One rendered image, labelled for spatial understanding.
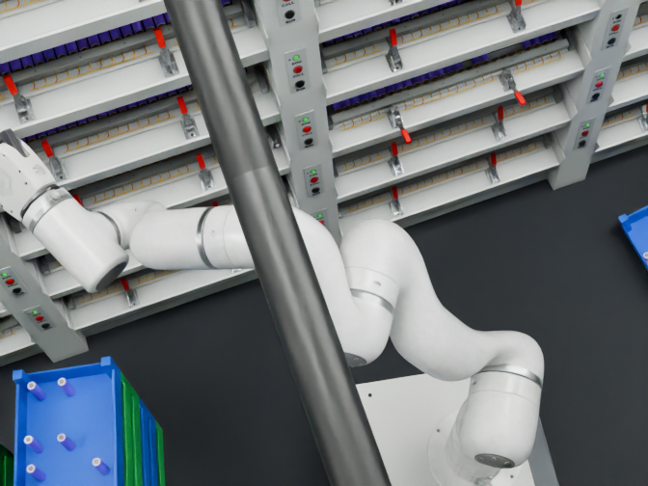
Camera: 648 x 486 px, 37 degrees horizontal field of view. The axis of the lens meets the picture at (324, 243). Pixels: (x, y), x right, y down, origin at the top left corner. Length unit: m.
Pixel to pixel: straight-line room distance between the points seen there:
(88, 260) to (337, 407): 1.09
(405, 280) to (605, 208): 1.33
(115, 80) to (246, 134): 1.35
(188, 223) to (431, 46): 0.82
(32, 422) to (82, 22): 0.86
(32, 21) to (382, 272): 0.70
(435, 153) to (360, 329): 1.06
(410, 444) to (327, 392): 1.59
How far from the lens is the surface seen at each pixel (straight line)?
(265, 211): 0.43
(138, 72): 1.77
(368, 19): 1.81
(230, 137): 0.43
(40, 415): 2.07
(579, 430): 2.39
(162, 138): 1.92
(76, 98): 1.78
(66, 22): 1.63
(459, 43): 2.01
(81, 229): 1.49
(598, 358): 2.47
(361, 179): 2.27
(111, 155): 1.93
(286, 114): 1.93
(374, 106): 2.10
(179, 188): 2.08
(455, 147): 2.32
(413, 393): 2.03
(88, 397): 2.05
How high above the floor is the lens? 2.25
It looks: 61 degrees down
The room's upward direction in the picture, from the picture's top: 8 degrees counter-clockwise
